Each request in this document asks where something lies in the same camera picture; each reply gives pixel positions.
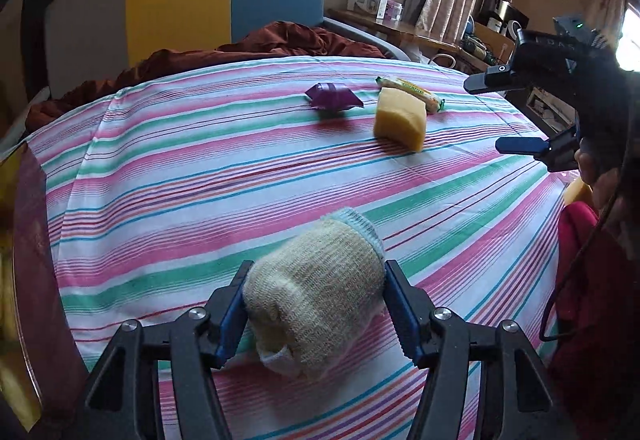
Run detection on striped bed sheet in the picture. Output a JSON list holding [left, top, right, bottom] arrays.
[[25, 55, 576, 440]]

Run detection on cream knitted sock roll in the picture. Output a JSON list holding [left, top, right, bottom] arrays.
[[242, 207, 387, 381]]

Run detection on wooden desk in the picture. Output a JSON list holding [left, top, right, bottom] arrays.
[[327, 8, 493, 71]]

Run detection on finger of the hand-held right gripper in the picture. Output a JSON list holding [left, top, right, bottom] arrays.
[[464, 64, 521, 95], [496, 126, 581, 172]]

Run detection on yellow sponge block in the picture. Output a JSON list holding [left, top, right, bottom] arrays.
[[374, 87, 427, 153], [564, 177, 595, 207]]

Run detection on maroon blanket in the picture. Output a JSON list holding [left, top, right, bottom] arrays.
[[25, 20, 388, 131]]

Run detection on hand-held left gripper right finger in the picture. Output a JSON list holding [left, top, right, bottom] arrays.
[[384, 259, 557, 440]]

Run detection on person's right hand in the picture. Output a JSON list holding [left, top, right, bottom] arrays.
[[575, 147, 626, 212]]

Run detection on black cable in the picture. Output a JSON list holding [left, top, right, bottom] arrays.
[[539, 155, 631, 342]]

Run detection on red garment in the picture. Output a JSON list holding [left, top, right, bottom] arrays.
[[547, 200, 640, 440]]

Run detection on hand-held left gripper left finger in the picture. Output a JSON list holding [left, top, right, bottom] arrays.
[[70, 260, 253, 440]]

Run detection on silver black appliances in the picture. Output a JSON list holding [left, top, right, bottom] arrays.
[[480, 0, 529, 41]]

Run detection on purple foil packet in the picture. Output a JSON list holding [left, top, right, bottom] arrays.
[[304, 81, 363, 114]]

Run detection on wooden side table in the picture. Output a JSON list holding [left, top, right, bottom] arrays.
[[462, 20, 516, 72]]

